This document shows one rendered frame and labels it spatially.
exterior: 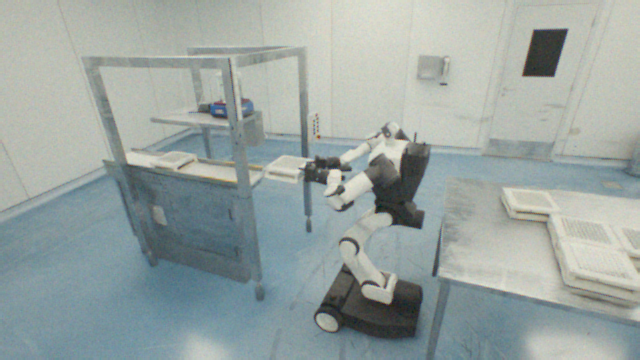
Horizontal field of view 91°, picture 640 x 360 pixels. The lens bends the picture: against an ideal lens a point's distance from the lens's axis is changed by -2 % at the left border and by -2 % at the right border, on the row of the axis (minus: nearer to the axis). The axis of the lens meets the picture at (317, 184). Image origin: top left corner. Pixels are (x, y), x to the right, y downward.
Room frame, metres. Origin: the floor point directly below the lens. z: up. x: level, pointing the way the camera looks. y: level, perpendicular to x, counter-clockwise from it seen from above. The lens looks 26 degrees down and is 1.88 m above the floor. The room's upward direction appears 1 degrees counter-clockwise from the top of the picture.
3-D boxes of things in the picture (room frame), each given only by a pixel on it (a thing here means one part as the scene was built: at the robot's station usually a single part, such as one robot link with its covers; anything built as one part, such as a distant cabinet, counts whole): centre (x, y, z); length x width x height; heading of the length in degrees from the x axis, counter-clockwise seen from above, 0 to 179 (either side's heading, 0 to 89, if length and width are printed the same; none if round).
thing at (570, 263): (1.04, -1.18, 0.96); 0.25 x 0.24 x 0.02; 154
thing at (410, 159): (1.62, -0.45, 1.16); 0.34 x 0.30 x 0.36; 155
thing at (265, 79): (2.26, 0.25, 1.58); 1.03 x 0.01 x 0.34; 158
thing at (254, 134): (2.15, 0.48, 1.25); 0.22 x 0.11 x 0.20; 68
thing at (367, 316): (1.65, -0.38, 0.19); 0.64 x 0.52 x 0.33; 65
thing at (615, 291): (1.04, -1.18, 0.91); 0.24 x 0.24 x 0.02; 64
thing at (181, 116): (2.10, 0.72, 1.36); 0.62 x 0.38 x 0.04; 68
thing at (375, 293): (1.64, -0.41, 0.28); 0.21 x 0.20 x 0.13; 65
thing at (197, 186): (2.25, 1.07, 0.88); 1.30 x 0.29 x 0.10; 68
